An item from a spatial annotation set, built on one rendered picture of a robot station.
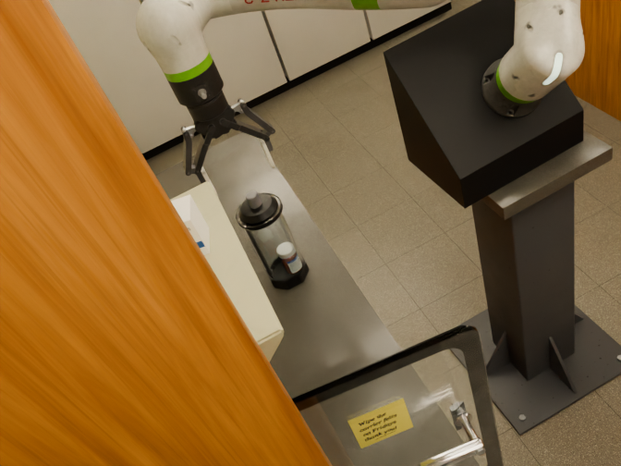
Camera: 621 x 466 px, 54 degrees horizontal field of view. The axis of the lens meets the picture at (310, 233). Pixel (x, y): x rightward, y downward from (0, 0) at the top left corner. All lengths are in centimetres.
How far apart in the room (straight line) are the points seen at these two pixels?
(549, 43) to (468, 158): 31
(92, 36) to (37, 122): 335
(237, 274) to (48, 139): 39
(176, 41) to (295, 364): 70
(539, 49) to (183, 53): 70
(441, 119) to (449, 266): 126
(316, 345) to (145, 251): 95
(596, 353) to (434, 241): 84
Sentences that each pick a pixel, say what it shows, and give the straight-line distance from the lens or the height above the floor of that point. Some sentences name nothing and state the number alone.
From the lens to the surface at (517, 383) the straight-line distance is 230.
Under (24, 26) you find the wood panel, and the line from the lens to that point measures 36.
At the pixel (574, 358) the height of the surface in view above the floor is 2.
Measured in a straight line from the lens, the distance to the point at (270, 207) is 133.
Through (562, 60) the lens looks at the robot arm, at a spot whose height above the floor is 128.
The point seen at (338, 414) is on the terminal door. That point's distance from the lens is 79.
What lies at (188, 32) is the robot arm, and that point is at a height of 160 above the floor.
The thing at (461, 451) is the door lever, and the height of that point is 121.
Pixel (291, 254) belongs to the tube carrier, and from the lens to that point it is 142.
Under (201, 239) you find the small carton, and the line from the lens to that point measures 76.
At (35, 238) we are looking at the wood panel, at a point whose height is 179.
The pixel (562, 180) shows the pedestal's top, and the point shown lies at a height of 92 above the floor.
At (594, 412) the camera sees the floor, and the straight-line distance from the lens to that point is 228.
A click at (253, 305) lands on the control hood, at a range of 69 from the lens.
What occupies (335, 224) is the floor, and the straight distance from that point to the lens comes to 300.
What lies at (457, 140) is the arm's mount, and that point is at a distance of 149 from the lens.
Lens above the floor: 200
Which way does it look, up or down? 42 degrees down
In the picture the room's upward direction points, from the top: 23 degrees counter-clockwise
